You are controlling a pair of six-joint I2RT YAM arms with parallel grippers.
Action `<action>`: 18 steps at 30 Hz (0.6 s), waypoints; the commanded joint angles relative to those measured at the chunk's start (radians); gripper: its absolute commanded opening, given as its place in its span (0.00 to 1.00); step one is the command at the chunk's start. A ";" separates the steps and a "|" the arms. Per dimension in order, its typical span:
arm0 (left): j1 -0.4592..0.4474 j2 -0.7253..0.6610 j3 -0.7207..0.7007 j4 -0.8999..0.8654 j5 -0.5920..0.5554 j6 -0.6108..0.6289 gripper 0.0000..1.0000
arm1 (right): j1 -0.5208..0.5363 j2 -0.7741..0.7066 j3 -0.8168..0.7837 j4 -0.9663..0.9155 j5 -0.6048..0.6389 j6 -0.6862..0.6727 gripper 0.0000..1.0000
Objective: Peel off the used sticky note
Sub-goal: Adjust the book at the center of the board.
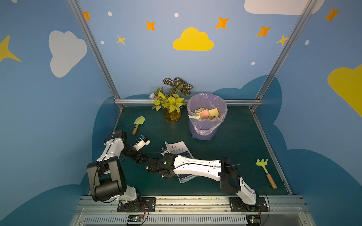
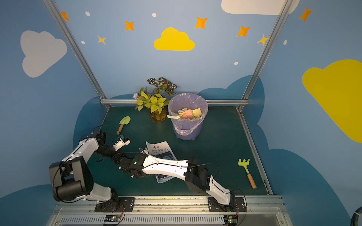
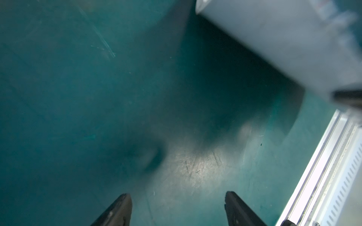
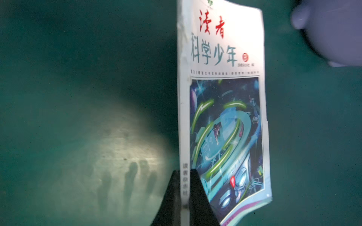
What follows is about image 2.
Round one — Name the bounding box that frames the book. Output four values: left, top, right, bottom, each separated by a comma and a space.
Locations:
146, 141, 177, 184

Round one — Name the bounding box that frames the long pale green sticky note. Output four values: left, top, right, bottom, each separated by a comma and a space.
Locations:
167, 115, 180, 119

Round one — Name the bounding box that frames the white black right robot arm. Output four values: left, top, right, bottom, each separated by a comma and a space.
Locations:
112, 153, 235, 209

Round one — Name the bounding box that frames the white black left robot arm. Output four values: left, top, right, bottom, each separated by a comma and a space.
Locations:
49, 131, 119, 203

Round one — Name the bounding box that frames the discarded sticky notes pile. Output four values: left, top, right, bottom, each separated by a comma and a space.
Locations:
178, 108, 202, 120

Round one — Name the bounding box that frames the left controller board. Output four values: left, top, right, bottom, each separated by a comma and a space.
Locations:
104, 215, 123, 225

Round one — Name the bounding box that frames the controller board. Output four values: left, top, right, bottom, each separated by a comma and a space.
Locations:
223, 215, 239, 226
104, 215, 123, 225

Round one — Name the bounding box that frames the lilac bin liner bag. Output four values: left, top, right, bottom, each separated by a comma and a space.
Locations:
168, 93, 209, 137

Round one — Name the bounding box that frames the purple trash bin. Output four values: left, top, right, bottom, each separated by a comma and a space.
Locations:
168, 93, 209, 141

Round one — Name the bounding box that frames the glass vase with plants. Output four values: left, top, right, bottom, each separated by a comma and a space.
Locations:
133, 77, 177, 123

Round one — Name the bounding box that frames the right controller board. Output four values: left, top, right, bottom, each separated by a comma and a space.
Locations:
223, 215, 239, 226

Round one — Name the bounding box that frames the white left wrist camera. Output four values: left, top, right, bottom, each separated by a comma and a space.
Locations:
113, 135, 131, 151

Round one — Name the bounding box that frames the green trowel wooden handle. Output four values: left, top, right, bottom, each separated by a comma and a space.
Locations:
117, 116, 131, 135

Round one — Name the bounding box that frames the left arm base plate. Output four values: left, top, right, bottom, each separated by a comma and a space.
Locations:
94, 197, 135, 213

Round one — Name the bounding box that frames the aluminium front rail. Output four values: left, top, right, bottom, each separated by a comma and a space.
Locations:
47, 195, 292, 226

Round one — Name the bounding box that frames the green rake wooden handle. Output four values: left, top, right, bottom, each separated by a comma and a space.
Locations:
238, 159, 257, 189

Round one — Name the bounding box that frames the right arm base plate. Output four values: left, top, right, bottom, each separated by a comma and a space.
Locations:
207, 197, 247, 212

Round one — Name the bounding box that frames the left aluminium upright post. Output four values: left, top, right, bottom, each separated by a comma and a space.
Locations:
43, 0, 107, 100

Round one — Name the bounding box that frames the aluminium upright post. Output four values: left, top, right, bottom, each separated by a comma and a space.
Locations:
43, 0, 107, 100
238, 0, 295, 113

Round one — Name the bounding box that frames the right aluminium upright post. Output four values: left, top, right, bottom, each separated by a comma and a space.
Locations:
238, 0, 295, 113

